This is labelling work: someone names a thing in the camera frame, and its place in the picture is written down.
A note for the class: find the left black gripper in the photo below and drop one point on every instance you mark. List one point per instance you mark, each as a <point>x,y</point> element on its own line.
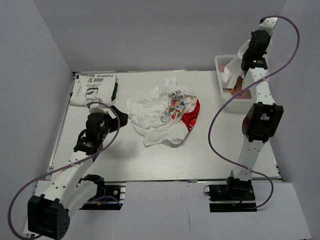
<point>116,122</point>

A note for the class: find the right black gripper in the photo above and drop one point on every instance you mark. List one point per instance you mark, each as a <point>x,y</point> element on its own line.
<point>268,38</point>

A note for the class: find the white t-shirt red print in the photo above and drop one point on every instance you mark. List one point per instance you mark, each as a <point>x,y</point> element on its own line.
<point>139,113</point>

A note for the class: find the white t-shirt colourful cartoon print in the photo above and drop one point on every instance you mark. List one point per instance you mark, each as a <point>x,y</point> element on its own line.
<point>171,104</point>

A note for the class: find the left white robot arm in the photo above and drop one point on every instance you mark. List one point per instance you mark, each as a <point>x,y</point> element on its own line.
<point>50,213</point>

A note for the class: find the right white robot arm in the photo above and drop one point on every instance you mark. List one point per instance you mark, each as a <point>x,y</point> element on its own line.
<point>262,119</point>

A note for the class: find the white plastic basket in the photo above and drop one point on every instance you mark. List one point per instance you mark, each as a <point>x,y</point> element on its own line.
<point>242,103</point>

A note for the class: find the folded Charlie Brown t-shirt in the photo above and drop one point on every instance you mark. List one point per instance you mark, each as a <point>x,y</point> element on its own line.
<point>100,87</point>

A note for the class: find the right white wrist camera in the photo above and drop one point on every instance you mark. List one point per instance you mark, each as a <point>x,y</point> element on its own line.
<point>267,24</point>

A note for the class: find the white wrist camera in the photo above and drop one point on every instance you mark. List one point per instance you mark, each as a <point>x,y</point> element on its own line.
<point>96,108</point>
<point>267,24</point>

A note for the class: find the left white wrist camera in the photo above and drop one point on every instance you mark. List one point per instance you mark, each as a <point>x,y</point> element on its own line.
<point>96,108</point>

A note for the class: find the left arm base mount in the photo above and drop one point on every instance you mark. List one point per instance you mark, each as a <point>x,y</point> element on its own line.
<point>111,196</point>

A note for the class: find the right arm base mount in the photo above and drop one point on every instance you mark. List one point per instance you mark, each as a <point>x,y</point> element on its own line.
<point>225,200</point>

